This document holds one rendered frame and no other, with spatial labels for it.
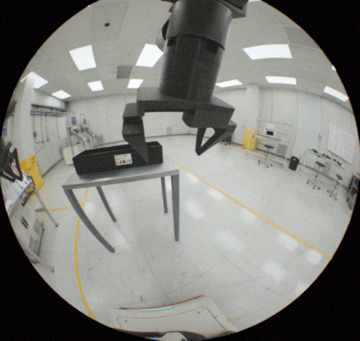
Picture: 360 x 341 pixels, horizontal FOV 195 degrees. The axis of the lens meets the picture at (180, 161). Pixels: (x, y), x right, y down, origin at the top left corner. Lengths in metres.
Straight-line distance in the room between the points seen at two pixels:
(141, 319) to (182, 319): 0.21
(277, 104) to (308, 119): 1.49
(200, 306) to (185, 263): 0.48
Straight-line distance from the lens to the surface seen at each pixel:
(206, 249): 1.15
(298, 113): 5.39
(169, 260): 1.09
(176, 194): 0.65
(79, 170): 0.76
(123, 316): 0.87
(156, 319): 0.81
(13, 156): 0.35
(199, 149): 0.18
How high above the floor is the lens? 1.05
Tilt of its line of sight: 22 degrees down
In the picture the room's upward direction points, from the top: straight up
